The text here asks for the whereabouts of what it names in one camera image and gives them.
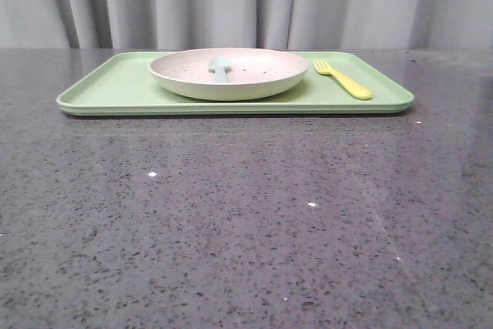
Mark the light green plastic tray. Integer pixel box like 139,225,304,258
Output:
57,52,414,116

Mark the grey pleated curtain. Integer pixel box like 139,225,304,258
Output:
1,0,492,50

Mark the pale pink speckled plate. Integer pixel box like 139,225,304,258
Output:
149,48,310,101

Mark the yellow plastic fork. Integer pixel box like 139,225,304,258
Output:
314,59,373,100

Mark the light blue plastic spoon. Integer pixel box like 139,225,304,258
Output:
208,56,231,84

